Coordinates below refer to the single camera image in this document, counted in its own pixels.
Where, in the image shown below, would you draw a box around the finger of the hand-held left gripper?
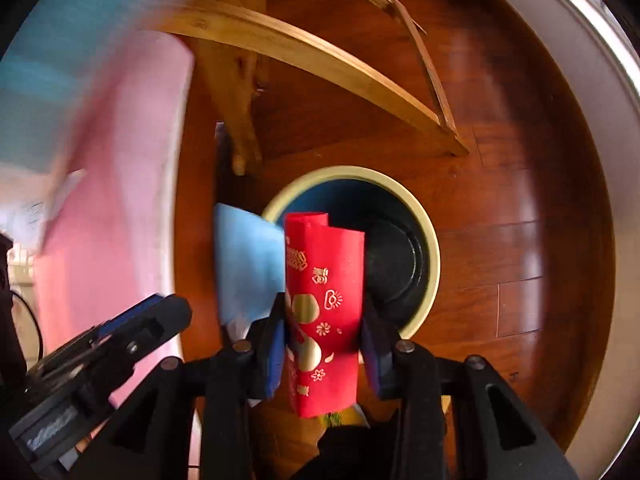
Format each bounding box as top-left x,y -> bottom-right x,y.
27,295 -> 194,397
97,293 -> 164,339

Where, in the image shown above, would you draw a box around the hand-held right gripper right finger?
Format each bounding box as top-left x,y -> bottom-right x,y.
360,304 -> 581,480

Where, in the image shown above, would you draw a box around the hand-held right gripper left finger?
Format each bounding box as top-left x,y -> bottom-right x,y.
70,292 -> 288,480

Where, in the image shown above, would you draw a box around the red paper packet gold print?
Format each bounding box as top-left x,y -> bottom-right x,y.
283,211 -> 367,419

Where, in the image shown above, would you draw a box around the cream rimmed blue bin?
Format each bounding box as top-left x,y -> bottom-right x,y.
261,165 -> 442,341

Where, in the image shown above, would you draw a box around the light blue paper sheet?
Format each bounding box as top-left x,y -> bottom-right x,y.
214,202 -> 287,341

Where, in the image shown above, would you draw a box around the yellow slipper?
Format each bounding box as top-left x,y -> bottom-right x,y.
322,402 -> 371,431

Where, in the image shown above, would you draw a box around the person's right leg black trousers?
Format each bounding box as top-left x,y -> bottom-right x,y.
292,425 -> 401,480

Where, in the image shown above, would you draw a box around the pink bed blanket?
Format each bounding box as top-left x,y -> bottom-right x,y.
32,30 -> 197,411

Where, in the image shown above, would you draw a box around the wooden chair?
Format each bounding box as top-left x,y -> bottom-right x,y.
165,0 -> 471,176

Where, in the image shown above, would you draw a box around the white window sill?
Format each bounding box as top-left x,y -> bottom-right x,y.
520,0 -> 640,126

